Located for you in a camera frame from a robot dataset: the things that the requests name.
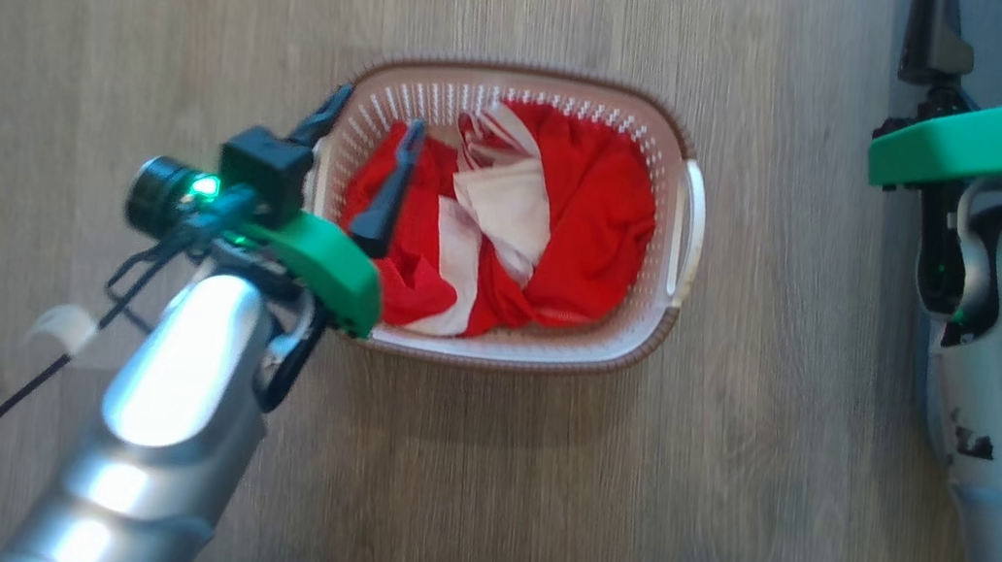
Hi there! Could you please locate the white brown laundry basket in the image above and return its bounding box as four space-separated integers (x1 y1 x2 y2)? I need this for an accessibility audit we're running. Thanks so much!
287 39 725 396

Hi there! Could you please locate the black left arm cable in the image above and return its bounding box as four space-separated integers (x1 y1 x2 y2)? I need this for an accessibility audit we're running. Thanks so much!
0 191 221 562

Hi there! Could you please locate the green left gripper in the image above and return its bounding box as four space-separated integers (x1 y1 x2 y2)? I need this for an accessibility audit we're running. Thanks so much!
192 68 433 344

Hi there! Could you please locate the white tape tag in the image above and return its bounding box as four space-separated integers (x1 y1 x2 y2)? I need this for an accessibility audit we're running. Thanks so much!
23 298 103 360

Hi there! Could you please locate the red and white clothing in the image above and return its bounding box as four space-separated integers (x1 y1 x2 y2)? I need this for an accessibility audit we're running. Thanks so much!
325 78 671 364

